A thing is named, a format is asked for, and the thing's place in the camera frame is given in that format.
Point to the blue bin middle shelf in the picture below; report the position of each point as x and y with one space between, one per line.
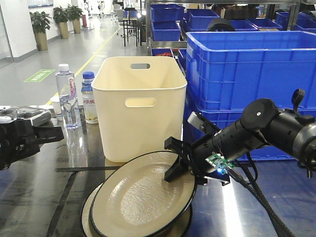
199 19

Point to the potted plant gold pot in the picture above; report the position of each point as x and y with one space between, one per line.
40 23

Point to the green circuit board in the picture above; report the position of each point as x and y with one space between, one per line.
220 163

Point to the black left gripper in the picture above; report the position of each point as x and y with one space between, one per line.
19 140

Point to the grey remote controller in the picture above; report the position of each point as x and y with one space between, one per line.
37 116

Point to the clear water bottle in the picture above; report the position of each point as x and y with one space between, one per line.
66 87

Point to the white paper cup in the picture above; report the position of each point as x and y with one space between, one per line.
56 106

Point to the beige plate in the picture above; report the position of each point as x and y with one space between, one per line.
136 201
177 229

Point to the blue bin shelf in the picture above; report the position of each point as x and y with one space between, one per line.
166 31
199 19

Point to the cream plastic basket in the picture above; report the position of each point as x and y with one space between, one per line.
140 103

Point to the blue bin lower shelf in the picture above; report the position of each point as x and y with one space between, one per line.
166 31

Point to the black table with chairs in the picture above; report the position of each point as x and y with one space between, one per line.
134 26

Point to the white drink bottle blue cap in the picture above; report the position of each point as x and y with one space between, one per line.
88 98

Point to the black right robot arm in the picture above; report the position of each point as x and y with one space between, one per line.
261 124

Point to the lower blue plastic crate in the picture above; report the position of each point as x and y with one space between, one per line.
263 124

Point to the blue plastic crate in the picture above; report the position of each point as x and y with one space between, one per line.
263 124
228 70

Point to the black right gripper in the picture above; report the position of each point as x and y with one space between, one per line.
198 151

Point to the blue bin on shelf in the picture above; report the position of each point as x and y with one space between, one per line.
166 12

